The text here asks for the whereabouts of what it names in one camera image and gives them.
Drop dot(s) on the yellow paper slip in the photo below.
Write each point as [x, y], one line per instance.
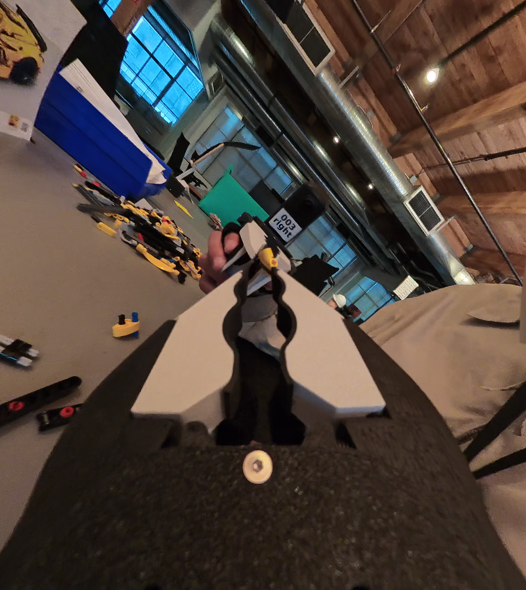
[183, 208]

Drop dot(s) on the person's right hand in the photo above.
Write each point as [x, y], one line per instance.
[212, 267]

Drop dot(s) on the white paper sheets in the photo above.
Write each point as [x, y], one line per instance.
[106, 106]

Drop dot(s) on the grey desk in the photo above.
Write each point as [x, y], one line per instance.
[60, 276]

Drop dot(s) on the pile of yellow black bricks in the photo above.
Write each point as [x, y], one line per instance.
[152, 230]

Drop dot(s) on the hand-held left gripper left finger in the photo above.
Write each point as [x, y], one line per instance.
[184, 364]

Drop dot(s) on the person's beige jacket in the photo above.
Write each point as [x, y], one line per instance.
[452, 359]

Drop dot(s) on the black box green light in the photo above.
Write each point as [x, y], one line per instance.
[176, 186]

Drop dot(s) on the large paned window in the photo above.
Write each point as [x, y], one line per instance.
[161, 69]

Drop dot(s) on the yellow angled brick piece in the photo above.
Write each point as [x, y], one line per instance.
[268, 258]

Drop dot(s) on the ceiling light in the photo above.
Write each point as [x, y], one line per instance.
[431, 75]

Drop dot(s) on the instruction booklet car picture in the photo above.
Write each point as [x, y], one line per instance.
[9, 55]

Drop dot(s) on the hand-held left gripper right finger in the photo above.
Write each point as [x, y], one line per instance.
[332, 364]

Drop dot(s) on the blue plastic bin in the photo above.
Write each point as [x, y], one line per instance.
[88, 133]

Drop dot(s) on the small yellow brick with pins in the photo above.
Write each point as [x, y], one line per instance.
[127, 328]

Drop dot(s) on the black connector white axles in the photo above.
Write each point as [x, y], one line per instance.
[12, 350]

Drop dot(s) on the black beam with red pins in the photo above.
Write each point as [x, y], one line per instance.
[14, 408]

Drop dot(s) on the white vent grille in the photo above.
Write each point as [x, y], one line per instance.
[424, 211]
[309, 37]

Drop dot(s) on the green folded board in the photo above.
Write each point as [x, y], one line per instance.
[235, 198]

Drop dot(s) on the black standing panel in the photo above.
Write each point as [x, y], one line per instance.
[97, 50]

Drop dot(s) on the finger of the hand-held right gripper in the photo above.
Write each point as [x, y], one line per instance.
[285, 263]
[253, 237]

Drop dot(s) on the silver air duct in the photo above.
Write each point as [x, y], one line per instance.
[359, 138]

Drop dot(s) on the white notice sheet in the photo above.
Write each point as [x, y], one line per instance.
[406, 286]

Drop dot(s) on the small black frame red centre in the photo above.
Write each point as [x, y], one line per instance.
[60, 415]

